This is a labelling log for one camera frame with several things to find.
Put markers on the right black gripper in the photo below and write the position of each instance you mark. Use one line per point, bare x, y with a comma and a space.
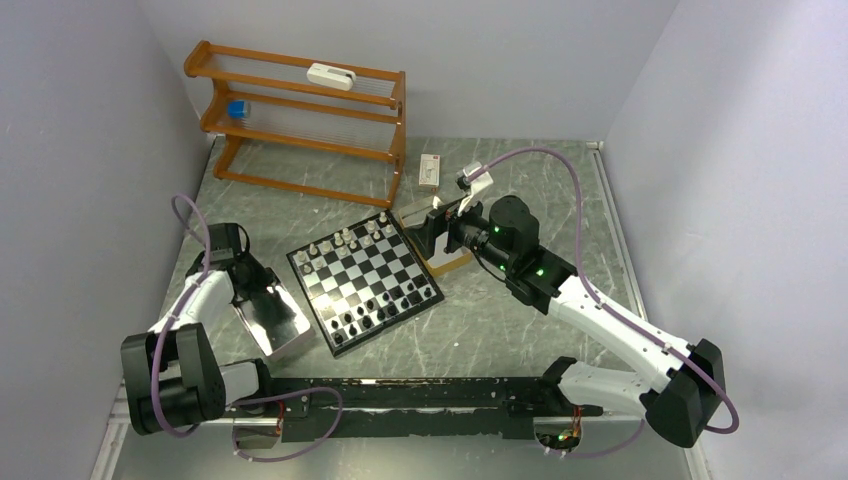
436, 224

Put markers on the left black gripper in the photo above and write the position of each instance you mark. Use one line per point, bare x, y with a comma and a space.
262, 280

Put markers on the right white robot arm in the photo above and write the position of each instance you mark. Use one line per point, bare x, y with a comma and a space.
675, 386

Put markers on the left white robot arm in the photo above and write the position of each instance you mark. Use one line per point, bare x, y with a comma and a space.
172, 379

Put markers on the silver tin with white pieces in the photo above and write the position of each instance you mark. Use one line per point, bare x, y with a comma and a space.
283, 332

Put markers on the black white chess board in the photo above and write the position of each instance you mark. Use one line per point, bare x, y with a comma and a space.
371, 289

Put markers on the small white red box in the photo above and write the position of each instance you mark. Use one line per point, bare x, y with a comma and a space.
429, 171

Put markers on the wooden three-tier rack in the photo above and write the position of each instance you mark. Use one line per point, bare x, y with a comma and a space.
369, 121

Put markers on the blue cap on rack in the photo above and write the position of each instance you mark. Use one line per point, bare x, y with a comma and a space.
238, 109

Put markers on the white device on rack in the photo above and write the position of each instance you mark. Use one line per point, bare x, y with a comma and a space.
331, 76

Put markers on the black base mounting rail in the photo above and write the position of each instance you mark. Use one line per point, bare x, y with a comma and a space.
306, 408

